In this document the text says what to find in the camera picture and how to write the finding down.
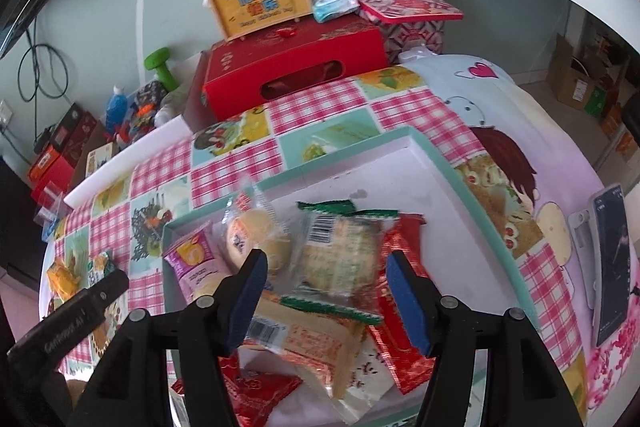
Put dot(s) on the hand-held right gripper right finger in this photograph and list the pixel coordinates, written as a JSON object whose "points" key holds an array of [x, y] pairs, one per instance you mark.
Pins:
{"points": [[410, 307]]}

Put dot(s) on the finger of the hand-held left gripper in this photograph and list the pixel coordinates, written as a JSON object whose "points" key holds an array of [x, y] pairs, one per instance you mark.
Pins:
{"points": [[112, 284]]}

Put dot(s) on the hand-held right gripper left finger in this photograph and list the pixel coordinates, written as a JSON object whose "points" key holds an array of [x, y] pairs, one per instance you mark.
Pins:
{"points": [[247, 302]]}

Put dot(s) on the orange snack packet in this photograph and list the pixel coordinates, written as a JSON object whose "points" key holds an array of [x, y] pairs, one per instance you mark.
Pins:
{"points": [[62, 279]]}

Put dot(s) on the red foil snack packet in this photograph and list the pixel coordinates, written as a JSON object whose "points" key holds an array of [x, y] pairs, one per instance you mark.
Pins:
{"points": [[405, 372]]}

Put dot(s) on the pink snack packet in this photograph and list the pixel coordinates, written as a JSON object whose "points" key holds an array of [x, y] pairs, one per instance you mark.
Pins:
{"points": [[192, 264]]}

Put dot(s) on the round pastry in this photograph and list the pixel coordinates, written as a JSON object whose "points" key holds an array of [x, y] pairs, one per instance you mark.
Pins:
{"points": [[250, 232]]}

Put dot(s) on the peach cake packet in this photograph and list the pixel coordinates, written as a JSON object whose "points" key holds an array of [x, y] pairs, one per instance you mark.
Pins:
{"points": [[310, 347]]}

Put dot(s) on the white sprinkled snack packet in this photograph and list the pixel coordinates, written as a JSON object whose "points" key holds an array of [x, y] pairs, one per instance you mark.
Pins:
{"points": [[365, 382]]}

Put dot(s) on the green-edged cookie packet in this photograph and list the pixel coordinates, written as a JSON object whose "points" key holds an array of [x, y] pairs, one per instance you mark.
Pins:
{"points": [[340, 252]]}

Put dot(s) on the red triangular snack packet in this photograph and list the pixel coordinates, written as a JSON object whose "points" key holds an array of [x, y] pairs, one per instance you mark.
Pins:
{"points": [[260, 392]]}

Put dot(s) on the white tray with teal edge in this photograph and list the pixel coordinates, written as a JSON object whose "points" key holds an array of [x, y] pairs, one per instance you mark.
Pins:
{"points": [[400, 177]]}

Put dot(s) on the clear plastic box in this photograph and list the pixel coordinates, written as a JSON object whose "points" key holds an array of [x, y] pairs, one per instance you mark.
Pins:
{"points": [[50, 202]]}

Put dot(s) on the black cabinet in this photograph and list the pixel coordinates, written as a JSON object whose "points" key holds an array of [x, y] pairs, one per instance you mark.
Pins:
{"points": [[15, 227]]}

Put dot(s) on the large red cardboard box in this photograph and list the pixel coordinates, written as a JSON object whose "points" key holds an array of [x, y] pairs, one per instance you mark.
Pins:
{"points": [[52, 182]]}

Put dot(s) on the pale printed box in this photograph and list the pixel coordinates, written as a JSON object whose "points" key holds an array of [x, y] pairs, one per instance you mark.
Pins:
{"points": [[100, 159]]}

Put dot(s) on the white board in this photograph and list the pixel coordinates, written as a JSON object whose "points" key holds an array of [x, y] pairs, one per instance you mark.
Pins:
{"points": [[125, 157]]}

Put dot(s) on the orange-lid flat box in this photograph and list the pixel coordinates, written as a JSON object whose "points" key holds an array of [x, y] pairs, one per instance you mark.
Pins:
{"points": [[42, 159]]}

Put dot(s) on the dark brown box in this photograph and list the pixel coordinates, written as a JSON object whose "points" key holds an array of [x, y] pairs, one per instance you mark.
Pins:
{"points": [[70, 132]]}

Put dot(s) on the blue bottle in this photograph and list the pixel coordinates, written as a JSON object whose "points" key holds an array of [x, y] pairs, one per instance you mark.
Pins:
{"points": [[116, 109]]}

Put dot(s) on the colourful toy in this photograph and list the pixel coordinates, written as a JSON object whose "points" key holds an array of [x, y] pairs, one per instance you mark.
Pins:
{"points": [[142, 107]]}

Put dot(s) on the white phone stand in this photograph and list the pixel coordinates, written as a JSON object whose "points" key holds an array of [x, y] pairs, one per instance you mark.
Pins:
{"points": [[582, 247]]}

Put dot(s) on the black smartphone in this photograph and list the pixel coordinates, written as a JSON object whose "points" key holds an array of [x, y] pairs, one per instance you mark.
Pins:
{"points": [[612, 257]]}

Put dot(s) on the green dumbbell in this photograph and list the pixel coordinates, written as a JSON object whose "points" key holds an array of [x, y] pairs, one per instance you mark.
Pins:
{"points": [[161, 64]]}

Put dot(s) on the printed blanket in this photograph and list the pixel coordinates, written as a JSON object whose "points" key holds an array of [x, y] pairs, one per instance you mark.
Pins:
{"points": [[540, 117]]}

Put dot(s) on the red gift box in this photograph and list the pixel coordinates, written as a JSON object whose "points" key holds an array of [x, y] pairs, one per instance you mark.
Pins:
{"points": [[300, 57]]}

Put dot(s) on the small green box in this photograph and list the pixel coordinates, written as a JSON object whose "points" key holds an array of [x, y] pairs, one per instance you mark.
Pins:
{"points": [[595, 99]]}

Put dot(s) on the red patterned box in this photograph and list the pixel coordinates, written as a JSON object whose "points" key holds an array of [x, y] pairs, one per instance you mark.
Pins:
{"points": [[410, 14]]}

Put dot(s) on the wet wipes pack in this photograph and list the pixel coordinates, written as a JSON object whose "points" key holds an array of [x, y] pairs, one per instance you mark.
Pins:
{"points": [[335, 4]]}

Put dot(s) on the wall socket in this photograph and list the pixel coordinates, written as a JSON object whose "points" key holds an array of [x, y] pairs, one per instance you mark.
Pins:
{"points": [[5, 114]]}

